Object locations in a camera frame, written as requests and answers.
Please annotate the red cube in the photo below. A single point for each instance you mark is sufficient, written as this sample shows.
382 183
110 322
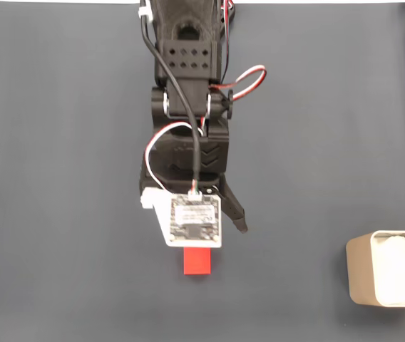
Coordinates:
197 261

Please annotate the camera board on white mount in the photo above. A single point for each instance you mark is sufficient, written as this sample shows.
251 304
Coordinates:
195 221

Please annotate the dark grey table mat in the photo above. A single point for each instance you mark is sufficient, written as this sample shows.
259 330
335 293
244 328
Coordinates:
63 178

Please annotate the beige metal box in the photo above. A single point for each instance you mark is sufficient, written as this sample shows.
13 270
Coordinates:
359 267

